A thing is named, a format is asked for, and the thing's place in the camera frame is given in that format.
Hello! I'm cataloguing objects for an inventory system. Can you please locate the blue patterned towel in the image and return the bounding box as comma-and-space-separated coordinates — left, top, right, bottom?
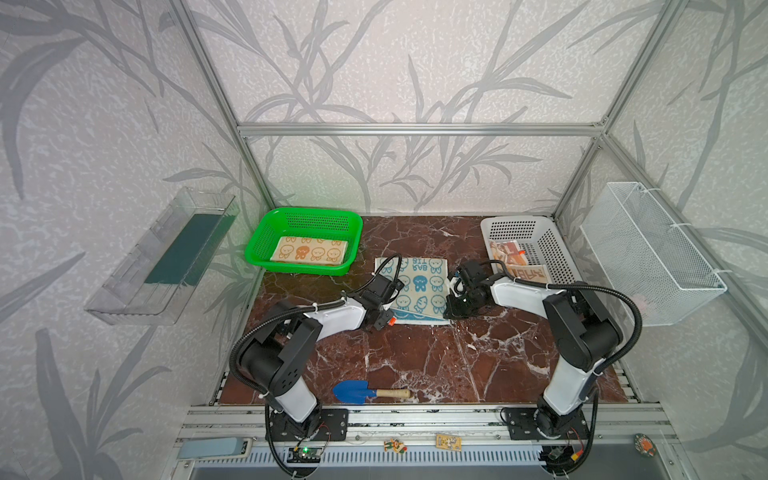
391, 257, 450, 326

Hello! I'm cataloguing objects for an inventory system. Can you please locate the green plastic basket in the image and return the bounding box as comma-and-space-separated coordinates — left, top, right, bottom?
244, 207, 363, 276

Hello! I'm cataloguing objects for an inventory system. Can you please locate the white plastic basket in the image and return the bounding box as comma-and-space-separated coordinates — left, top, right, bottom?
481, 216, 581, 317

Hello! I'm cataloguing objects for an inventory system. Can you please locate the orange patterned towel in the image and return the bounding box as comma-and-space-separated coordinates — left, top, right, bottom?
270, 236, 348, 266
489, 240, 551, 283

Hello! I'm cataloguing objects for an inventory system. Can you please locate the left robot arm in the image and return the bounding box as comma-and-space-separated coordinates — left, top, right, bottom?
228, 254, 404, 429

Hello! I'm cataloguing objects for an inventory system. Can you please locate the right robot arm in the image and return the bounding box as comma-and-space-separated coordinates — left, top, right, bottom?
444, 260, 643, 439

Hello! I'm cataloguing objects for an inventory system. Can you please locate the small yellow circuit board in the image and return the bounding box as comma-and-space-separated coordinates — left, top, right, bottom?
435, 434, 463, 452

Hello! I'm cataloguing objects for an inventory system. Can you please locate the small orange green trinket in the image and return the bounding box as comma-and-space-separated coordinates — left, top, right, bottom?
383, 439, 408, 454

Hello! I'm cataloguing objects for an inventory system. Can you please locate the green led circuit board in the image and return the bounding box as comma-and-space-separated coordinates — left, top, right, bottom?
286, 446, 324, 464

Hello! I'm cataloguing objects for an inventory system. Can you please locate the round orange gadget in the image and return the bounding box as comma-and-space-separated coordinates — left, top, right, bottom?
634, 433, 657, 458

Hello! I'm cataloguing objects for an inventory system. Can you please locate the grey flat device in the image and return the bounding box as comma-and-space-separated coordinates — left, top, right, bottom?
177, 437, 253, 460

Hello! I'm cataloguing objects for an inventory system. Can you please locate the blue trowel wooden handle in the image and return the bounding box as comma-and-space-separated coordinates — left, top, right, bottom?
332, 380, 412, 405

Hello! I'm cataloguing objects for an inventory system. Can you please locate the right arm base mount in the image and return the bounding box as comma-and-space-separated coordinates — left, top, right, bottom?
500, 406, 590, 441

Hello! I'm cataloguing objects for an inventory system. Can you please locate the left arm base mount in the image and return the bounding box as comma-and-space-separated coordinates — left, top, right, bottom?
266, 407, 349, 442

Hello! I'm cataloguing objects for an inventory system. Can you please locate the pink object in wire basket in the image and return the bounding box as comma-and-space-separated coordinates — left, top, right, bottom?
621, 295, 652, 317

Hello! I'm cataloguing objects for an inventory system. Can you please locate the right controller board with wires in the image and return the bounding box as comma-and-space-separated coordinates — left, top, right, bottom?
540, 446, 584, 472

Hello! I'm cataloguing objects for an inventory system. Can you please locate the white wire wall basket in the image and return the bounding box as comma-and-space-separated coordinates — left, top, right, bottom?
581, 182, 728, 327

